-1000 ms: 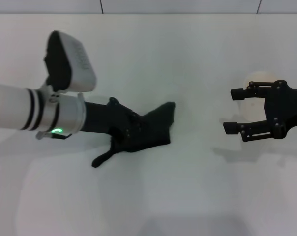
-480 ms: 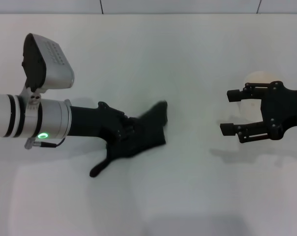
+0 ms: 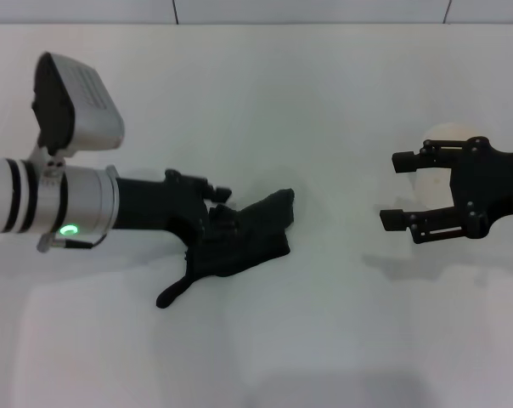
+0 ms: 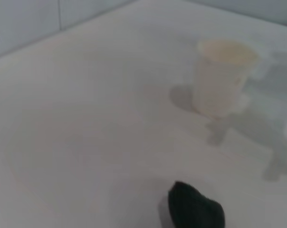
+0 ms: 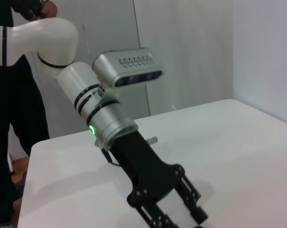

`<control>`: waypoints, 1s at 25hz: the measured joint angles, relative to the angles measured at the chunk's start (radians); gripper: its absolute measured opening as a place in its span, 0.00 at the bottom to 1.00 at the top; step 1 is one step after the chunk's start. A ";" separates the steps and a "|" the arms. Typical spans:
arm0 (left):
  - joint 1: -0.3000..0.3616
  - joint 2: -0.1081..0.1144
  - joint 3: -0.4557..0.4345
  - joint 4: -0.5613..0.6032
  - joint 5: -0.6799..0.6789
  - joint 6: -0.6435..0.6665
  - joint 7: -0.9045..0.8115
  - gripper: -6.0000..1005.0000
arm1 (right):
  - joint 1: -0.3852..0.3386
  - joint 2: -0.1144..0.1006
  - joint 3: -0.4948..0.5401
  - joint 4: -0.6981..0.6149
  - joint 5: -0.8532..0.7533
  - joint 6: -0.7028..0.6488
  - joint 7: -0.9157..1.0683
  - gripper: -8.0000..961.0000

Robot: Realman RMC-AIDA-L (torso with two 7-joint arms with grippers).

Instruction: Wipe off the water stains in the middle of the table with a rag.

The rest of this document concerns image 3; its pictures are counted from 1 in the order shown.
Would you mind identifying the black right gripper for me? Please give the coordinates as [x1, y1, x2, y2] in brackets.
[379, 136, 513, 245]

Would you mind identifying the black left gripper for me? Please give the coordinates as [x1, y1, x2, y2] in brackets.
[111, 168, 234, 252]

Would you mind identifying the clear plastic cup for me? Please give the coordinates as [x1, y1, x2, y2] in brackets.
[412, 122, 479, 214]

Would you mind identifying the dark blue rag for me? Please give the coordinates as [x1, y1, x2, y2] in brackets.
[155, 186, 297, 311]

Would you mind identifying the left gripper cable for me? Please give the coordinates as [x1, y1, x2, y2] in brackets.
[37, 230, 110, 254]

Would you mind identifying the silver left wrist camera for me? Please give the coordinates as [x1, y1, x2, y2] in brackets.
[30, 51, 127, 160]

